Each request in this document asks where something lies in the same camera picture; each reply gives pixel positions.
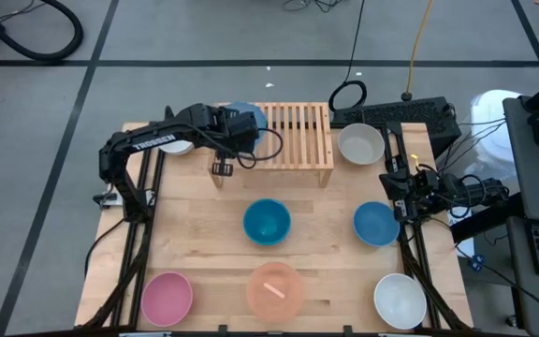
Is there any translucent orange bowl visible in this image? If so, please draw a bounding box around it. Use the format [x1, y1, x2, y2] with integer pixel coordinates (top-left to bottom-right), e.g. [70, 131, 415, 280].
[245, 261, 306, 323]

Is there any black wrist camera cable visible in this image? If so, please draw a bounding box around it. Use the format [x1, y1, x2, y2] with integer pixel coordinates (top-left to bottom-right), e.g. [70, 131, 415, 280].
[231, 126, 285, 170]

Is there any black power cable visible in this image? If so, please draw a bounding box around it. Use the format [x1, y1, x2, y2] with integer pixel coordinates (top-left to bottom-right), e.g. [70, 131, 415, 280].
[83, 217, 126, 278]

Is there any black computer case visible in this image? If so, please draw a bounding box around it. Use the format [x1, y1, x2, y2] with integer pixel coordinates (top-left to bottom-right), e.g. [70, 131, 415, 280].
[330, 95, 463, 158]

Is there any pink bowl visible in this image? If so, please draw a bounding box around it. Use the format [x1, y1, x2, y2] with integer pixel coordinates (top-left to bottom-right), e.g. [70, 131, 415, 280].
[139, 271, 195, 328]

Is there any grey-white bowl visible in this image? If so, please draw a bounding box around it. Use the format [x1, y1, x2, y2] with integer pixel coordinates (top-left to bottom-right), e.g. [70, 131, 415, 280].
[337, 123, 386, 166]

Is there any pale blue bowl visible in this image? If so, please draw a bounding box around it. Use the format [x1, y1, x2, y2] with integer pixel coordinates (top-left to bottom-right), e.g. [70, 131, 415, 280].
[222, 100, 270, 144]

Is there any yellow hanging cable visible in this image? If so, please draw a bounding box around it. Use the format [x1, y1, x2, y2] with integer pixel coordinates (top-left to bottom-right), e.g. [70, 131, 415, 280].
[401, 0, 435, 102]

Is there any black vacuum hose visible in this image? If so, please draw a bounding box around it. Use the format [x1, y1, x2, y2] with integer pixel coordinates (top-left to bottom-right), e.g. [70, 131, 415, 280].
[0, 0, 85, 63]

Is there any white plastic bin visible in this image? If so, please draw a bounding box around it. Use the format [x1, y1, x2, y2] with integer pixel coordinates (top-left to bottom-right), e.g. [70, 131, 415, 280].
[456, 88, 523, 212]

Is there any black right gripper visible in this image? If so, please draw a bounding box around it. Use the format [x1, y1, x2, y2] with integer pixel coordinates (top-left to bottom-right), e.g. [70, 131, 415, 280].
[379, 168, 439, 223]

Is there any white bowl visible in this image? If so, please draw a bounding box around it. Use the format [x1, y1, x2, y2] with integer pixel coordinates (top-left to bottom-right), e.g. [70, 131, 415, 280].
[158, 138, 196, 157]
[372, 272, 428, 330]

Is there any wooden slatted shelf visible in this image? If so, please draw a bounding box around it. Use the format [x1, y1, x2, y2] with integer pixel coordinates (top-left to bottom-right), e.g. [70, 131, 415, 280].
[209, 101, 335, 190]

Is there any teal bowl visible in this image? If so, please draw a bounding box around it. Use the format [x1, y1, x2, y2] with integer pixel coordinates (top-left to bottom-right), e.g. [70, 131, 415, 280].
[242, 198, 293, 247]

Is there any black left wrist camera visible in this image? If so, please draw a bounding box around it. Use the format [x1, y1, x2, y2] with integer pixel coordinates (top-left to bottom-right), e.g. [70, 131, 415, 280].
[228, 113, 260, 140]

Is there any blue cable connector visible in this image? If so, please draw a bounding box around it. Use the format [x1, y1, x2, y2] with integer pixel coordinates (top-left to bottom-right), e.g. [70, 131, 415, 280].
[467, 254, 487, 273]

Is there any black hanging cable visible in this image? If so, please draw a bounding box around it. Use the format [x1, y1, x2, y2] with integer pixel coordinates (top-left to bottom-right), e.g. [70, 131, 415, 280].
[328, 0, 369, 114]

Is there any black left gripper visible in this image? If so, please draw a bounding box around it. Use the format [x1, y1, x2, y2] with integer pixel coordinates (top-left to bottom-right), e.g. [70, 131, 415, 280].
[211, 108, 260, 178]

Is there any black floor cable bundle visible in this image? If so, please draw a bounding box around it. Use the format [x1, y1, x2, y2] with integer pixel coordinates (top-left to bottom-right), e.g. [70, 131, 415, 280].
[282, 0, 345, 14]

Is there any black aluminium table frame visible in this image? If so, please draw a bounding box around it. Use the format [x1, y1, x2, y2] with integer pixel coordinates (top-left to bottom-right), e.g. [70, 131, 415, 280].
[75, 105, 474, 337]

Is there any white paper sheet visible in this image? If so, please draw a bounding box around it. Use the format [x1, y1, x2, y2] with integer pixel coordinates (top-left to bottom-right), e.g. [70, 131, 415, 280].
[446, 205, 477, 261]

